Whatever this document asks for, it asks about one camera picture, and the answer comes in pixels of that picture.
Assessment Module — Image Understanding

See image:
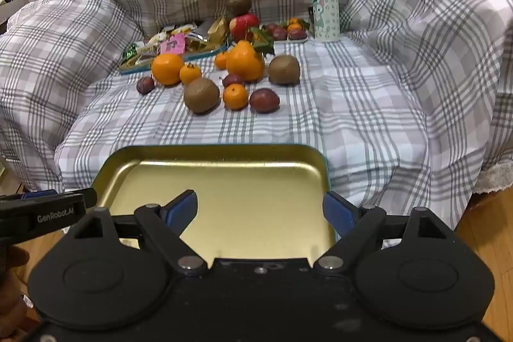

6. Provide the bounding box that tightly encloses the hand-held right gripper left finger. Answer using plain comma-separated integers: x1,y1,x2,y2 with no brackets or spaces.
66,190,209,274

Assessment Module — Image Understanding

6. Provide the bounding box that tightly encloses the round dark brown fruit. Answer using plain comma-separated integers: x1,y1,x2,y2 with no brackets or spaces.
225,0,253,18

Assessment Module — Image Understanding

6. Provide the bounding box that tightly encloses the blue snack tin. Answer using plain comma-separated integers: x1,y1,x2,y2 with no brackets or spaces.
119,21,234,77

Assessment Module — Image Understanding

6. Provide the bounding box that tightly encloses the person's left hand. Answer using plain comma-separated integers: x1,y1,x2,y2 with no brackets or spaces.
0,246,31,331

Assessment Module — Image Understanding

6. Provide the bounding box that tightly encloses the mint green cartoon bottle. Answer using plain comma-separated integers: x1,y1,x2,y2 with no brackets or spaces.
309,0,341,42

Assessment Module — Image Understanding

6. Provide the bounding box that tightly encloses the pale green plate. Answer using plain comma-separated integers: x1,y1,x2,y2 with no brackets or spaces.
262,33,309,43

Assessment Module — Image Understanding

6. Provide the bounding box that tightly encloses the pink snack packet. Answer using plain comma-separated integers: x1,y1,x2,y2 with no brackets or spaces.
159,33,186,55

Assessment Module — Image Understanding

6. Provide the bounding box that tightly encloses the brown kiwi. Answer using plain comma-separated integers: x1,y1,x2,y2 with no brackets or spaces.
268,54,301,87
183,78,221,114

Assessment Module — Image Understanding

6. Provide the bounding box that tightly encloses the white lace trim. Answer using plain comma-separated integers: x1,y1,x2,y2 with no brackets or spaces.
475,160,513,195

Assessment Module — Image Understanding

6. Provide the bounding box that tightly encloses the golden metal tray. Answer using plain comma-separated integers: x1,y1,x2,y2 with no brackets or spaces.
91,144,338,258

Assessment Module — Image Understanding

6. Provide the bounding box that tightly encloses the red apple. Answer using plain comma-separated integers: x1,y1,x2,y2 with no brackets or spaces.
230,13,261,42

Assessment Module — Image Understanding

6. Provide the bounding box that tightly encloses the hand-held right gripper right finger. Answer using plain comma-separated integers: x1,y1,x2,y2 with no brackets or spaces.
314,191,458,274

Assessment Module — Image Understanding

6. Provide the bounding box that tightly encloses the gold snack bag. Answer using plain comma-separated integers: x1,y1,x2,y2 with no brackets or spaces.
206,17,229,43

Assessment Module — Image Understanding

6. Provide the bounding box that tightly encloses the knobbed orange with leaves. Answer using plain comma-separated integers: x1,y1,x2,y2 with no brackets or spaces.
226,27,277,82

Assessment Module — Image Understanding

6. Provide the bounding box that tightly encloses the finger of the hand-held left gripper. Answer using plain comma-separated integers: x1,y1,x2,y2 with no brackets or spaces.
0,188,98,207

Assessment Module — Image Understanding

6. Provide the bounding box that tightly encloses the large round orange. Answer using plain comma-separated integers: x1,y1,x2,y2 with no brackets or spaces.
152,53,185,87

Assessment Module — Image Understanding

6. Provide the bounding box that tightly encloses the grey foil packet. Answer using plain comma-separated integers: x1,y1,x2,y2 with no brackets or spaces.
191,21,213,40

